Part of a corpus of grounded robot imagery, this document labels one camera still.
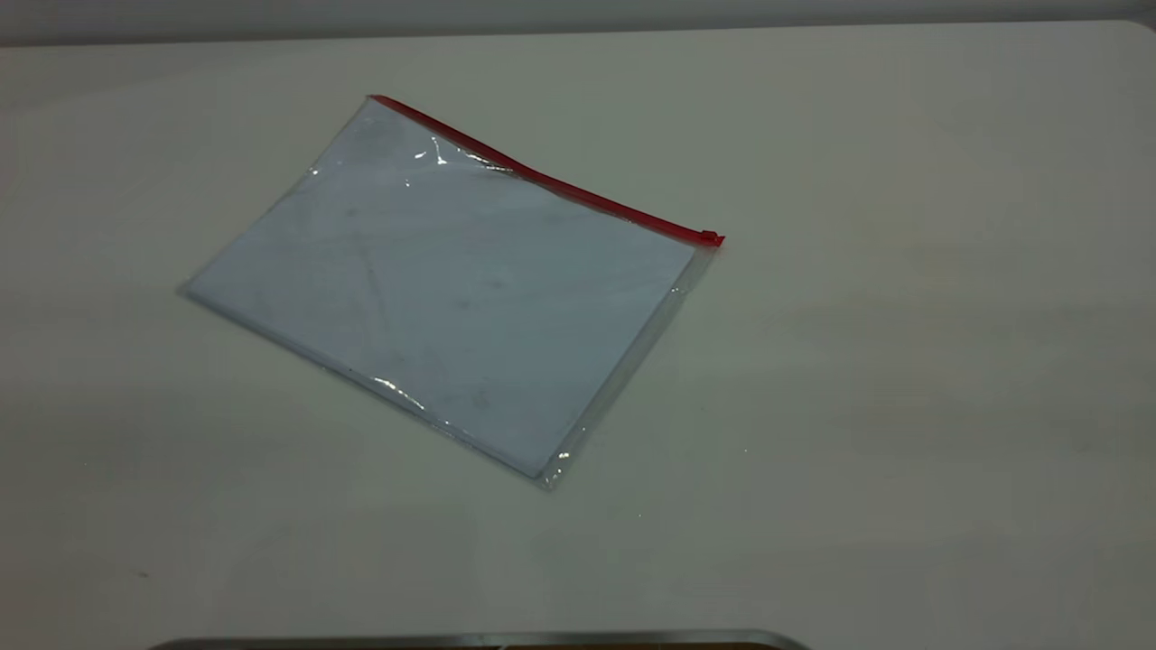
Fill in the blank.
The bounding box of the clear zip bag red zipper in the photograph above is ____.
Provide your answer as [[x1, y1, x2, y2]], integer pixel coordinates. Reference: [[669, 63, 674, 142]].
[[176, 93, 726, 492]]

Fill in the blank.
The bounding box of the grey metal bar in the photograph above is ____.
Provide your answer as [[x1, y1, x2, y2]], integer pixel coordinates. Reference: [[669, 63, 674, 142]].
[[149, 630, 810, 650]]

